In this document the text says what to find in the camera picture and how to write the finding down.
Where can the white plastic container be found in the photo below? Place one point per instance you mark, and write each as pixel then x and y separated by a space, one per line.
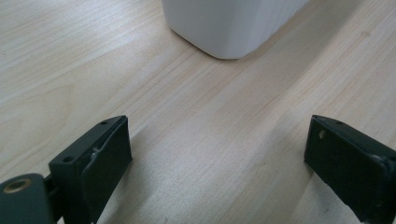
pixel 227 28

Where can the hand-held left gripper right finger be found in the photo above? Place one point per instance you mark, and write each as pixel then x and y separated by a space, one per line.
pixel 351 161

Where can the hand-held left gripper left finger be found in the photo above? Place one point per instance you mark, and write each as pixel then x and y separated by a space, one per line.
pixel 93 168

